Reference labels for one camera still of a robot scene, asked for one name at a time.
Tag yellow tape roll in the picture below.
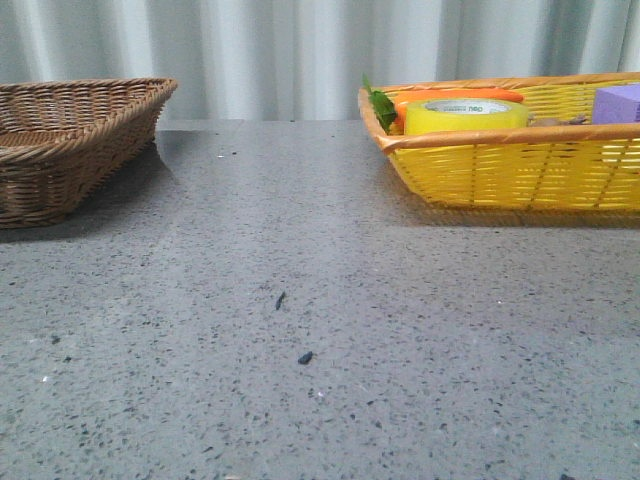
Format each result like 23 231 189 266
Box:
404 98 529 135

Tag orange toy carrot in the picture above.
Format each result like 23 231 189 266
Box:
362 75 524 135

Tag white pleated curtain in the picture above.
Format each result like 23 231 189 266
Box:
1 1 639 122

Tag brown wicker basket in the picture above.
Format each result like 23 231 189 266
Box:
1 78 178 229

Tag yellow woven basket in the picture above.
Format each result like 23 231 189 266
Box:
358 72 639 212

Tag brown ginger root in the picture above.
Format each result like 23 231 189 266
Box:
528 115 587 127

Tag purple foam block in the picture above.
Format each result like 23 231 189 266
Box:
591 83 639 125

